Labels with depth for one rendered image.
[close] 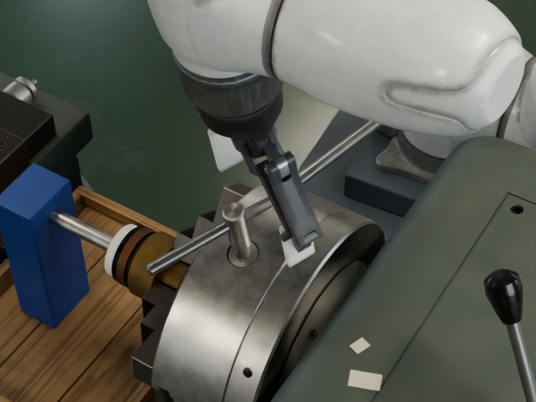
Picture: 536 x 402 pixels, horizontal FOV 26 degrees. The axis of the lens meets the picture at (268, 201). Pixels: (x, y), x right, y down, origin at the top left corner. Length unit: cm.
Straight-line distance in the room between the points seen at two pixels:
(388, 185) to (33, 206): 66
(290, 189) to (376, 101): 23
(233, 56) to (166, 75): 243
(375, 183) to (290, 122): 127
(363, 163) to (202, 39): 107
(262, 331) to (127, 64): 222
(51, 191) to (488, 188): 54
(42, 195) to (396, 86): 75
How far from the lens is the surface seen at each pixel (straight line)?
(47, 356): 159
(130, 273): 138
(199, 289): 121
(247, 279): 120
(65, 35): 347
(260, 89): 95
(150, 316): 133
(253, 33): 84
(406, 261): 119
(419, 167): 189
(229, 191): 132
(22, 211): 145
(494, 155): 131
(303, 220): 104
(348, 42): 80
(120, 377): 155
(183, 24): 87
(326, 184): 195
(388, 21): 80
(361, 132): 117
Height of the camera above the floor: 216
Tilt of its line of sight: 47 degrees down
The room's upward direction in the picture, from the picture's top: straight up
